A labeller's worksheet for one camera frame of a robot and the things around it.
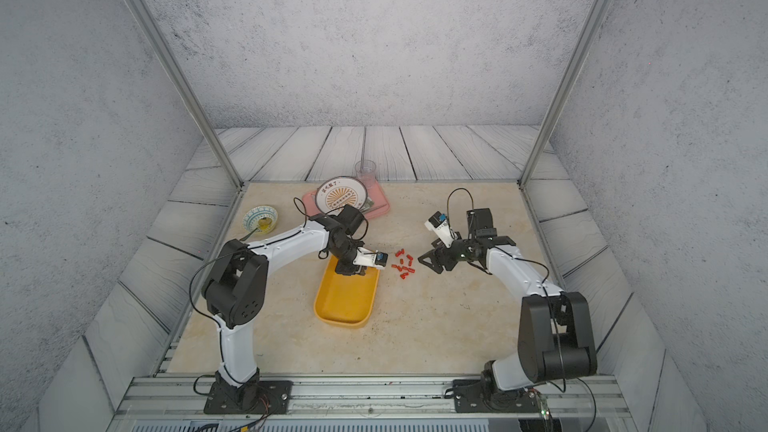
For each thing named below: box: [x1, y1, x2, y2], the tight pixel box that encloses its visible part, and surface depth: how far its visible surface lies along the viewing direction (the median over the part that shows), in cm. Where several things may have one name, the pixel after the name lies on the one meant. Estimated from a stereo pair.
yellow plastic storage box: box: [314, 255, 381, 325], surface depth 91 cm
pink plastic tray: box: [302, 181, 391, 220], surface depth 117 cm
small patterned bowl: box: [243, 206, 278, 233], surface depth 110 cm
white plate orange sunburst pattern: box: [315, 176, 368, 216], surface depth 117 cm
